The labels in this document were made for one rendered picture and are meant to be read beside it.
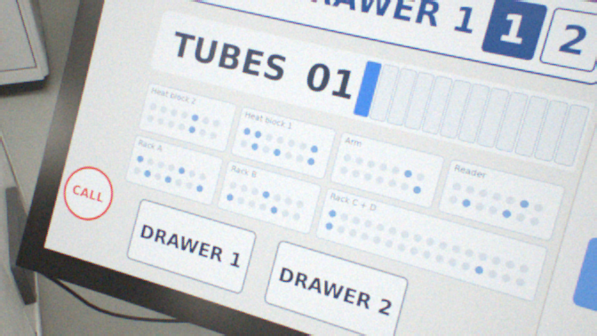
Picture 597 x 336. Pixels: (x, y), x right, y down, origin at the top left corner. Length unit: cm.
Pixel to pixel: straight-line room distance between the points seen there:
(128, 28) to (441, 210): 26
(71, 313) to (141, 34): 130
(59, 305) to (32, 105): 95
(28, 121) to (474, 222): 207
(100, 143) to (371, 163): 20
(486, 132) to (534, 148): 3
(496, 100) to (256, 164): 17
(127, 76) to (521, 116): 28
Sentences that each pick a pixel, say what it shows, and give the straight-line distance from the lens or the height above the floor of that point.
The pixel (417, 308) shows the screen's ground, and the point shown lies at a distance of 41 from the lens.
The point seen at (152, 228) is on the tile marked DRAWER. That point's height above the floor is 101.
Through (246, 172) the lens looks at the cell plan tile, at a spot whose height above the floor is 105.
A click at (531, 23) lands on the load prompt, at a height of 116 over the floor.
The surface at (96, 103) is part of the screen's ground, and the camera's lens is 48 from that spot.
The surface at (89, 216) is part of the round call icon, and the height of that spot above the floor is 100.
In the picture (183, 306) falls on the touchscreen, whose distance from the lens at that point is 45.
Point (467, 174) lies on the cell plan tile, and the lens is 40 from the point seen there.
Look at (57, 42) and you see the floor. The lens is 282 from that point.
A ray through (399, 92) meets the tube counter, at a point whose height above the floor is 111.
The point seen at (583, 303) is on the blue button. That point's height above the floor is 104.
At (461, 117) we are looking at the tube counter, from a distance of 41.
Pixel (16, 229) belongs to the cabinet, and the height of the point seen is 34.
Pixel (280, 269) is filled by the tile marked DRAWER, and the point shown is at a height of 101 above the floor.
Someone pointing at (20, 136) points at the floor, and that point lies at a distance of 230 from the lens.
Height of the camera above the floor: 133
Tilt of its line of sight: 41 degrees down
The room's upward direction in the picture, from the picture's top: 4 degrees clockwise
